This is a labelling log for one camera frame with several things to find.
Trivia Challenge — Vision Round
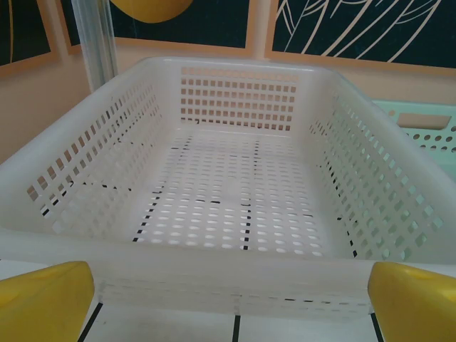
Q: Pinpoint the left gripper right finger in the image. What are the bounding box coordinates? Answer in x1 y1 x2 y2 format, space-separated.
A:
368 261 456 342

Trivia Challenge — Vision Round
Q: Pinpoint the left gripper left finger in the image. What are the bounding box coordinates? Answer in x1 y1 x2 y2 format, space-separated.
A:
0 261 96 342

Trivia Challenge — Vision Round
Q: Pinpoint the mint green plastic basket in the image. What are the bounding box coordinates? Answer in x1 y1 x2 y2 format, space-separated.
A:
372 99 456 168

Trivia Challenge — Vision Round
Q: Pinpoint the white plastic basket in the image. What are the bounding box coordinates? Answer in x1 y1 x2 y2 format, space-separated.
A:
0 56 456 316

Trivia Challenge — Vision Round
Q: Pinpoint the aluminium frame post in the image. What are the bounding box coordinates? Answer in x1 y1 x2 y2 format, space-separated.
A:
71 0 117 92

